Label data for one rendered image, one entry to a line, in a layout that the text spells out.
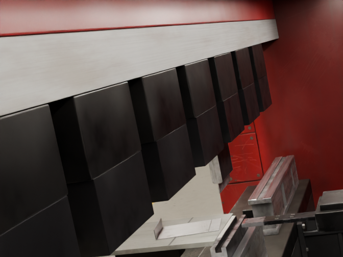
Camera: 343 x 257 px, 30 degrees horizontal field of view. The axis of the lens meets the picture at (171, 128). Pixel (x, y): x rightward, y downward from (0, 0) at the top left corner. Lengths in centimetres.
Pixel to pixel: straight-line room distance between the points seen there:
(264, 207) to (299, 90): 58
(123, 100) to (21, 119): 23
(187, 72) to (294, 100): 111
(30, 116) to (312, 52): 159
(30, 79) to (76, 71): 9
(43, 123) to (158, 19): 39
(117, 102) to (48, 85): 15
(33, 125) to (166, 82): 37
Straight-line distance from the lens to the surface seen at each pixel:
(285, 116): 210
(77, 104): 63
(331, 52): 207
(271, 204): 161
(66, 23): 65
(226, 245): 119
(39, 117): 57
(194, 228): 133
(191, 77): 103
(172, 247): 126
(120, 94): 74
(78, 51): 66
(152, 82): 85
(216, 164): 123
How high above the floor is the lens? 136
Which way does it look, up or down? 7 degrees down
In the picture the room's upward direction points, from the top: 11 degrees counter-clockwise
